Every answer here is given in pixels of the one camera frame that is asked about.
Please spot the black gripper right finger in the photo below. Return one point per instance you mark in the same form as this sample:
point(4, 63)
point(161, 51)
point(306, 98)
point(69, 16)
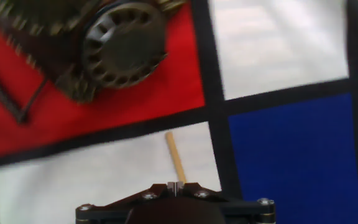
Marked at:
point(247, 211)

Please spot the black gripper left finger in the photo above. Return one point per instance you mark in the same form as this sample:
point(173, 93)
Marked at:
point(104, 213)

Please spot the short wooden stick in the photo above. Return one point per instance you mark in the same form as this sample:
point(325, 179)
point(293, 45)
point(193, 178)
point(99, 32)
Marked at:
point(176, 157)

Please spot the antique brown brass rotary phone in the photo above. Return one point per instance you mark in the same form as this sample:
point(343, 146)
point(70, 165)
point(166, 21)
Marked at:
point(104, 46)

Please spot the Mondrian pattern tablecloth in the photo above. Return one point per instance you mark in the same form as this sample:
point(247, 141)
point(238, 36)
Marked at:
point(275, 140)

